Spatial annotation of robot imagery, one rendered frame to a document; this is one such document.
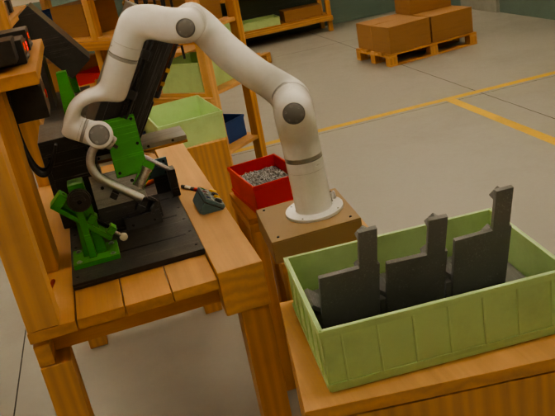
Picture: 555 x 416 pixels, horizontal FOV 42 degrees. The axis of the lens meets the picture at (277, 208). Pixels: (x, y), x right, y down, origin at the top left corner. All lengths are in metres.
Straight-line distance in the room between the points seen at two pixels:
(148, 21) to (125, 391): 1.82
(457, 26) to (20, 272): 7.44
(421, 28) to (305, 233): 6.63
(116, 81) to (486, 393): 1.33
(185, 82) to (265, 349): 3.45
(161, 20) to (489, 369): 1.27
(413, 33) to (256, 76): 6.53
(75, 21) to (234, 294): 4.33
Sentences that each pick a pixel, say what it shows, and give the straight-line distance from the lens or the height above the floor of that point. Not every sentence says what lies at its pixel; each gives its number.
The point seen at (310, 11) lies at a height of 0.34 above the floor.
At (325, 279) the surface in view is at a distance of 1.70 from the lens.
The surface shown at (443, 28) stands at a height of 0.28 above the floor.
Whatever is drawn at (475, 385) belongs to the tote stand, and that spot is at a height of 0.76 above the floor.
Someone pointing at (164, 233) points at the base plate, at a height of 0.90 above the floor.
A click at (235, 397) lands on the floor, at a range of 3.15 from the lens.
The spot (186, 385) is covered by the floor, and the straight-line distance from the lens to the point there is 3.30.
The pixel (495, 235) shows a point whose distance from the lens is 1.83.
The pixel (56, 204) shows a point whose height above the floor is 1.12.
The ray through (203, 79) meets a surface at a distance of 5.30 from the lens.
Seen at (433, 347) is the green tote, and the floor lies 0.84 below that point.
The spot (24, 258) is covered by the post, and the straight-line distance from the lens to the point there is 2.07.
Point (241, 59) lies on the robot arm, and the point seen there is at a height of 1.46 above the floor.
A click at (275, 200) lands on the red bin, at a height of 0.84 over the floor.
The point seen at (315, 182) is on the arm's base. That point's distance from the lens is 2.25.
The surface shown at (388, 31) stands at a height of 0.40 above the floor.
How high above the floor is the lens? 1.83
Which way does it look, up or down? 22 degrees down
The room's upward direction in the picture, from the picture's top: 11 degrees counter-clockwise
